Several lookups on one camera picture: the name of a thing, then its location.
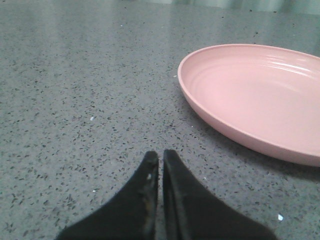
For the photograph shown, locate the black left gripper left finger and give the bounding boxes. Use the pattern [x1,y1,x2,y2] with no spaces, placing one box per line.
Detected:
[57,151,159,240]

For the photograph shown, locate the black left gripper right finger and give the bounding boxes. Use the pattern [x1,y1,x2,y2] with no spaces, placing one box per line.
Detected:
[162,150,276,240]

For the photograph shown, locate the pink plate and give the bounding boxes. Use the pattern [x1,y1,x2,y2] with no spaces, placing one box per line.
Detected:
[177,44,320,167]

